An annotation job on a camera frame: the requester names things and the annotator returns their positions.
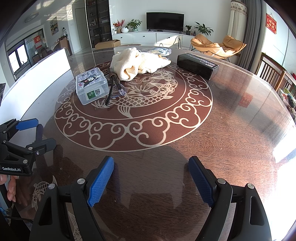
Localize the leafy plant by flowers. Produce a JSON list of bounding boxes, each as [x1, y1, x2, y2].
[[126, 19, 142, 32]]

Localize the red flower vase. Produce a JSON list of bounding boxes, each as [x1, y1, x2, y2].
[[113, 20, 125, 34]]

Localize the clear plastic cartoon box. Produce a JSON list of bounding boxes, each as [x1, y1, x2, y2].
[[75, 67, 109, 105]]

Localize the cardboard box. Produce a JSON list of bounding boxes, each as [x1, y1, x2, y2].
[[95, 40, 121, 50]]

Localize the red wall hanging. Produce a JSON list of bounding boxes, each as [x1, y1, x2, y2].
[[265, 14, 276, 34]]

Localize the orange lounge chair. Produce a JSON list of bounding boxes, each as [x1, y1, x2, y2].
[[191, 34, 246, 59]]

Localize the white tv cabinet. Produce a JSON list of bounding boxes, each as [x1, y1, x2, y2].
[[112, 32, 193, 50]]

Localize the black rectangular box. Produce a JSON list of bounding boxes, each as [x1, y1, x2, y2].
[[177, 53, 219, 80]]

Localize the green potted plant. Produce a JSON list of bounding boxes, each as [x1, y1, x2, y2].
[[194, 22, 214, 36]]

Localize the cream knitted cloth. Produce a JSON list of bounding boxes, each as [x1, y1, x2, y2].
[[110, 47, 171, 81]]

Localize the small potted plant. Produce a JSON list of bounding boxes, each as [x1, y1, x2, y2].
[[185, 25, 192, 35]]

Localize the white board panel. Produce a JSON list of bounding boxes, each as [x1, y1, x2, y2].
[[0, 47, 72, 144]]

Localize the wooden dining chair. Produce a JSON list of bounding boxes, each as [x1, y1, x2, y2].
[[255, 53, 295, 97]]

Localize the black frame glasses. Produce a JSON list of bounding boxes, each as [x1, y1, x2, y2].
[[105, 72, 126, 106]]

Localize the black television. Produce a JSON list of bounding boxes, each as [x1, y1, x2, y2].
[[146, 12, 185, 32]]

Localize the person left hand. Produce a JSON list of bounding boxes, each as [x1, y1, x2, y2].
[[0, 174, 18, 202]]

